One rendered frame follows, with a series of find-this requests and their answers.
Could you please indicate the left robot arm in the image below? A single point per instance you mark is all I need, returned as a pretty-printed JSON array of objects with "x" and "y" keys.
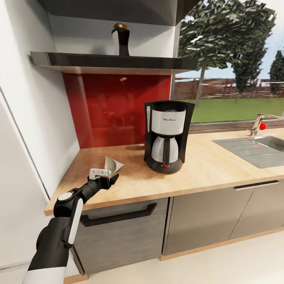
[{"x": 49, "y": 263}]

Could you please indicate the coffee maker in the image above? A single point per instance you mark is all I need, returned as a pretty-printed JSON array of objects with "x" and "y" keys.
[{"x": 167, "y": 130}]

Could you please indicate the fixed window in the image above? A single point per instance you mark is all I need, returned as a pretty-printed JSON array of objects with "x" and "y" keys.
[{"x": 239, "y": 45}]

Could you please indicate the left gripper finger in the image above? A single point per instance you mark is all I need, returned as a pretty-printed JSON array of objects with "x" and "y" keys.
[{"x": 113, "y": 179}]

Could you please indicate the fridge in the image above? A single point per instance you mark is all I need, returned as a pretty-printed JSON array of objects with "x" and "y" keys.
[{"x": 38, "y": 140}]

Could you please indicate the bottle of coffee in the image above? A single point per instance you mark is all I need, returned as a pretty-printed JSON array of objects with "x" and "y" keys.
[{"x": 120, "y": 35}]

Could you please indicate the paper coffee filter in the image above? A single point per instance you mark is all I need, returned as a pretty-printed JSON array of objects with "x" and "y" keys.
[{"x": 112, "y": 165}]

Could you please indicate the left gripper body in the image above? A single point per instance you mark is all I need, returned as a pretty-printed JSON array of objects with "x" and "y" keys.
[{"x": 99, "y": 183}]

